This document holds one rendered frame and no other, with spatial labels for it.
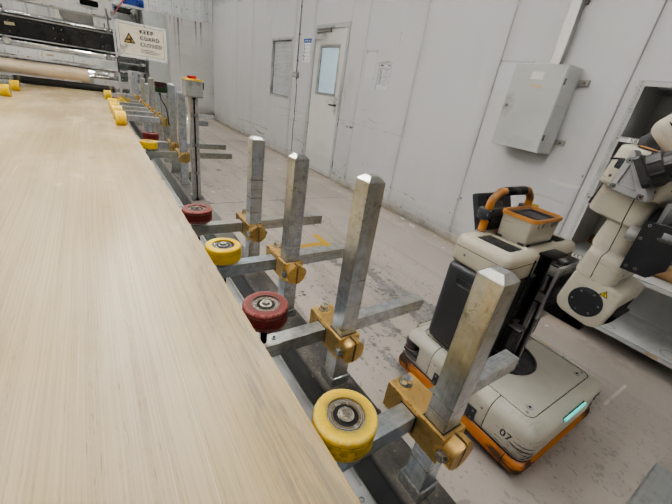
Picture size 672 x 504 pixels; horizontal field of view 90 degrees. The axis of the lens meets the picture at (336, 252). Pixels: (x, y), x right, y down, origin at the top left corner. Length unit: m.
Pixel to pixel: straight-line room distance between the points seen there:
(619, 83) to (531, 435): 2.44
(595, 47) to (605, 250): 2.11
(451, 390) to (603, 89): 2.90
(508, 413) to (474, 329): 1.11
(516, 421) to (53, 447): 1.37
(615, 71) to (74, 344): 3.22
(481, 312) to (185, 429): 0.36
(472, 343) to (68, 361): 0.51
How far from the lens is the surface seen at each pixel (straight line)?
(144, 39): 4.72
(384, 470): 0.68
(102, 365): 0.54
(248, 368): 0.50
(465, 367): 0.47
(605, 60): 3.27
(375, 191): 0.55
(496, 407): 1.55
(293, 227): 0.80
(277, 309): 0.60
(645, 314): 3.19
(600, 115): 3.20
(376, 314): 0.78
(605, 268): 1.41
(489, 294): 0.42
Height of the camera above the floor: 1.26
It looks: 25 degrees down
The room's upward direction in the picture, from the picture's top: 9 degrees clockwise
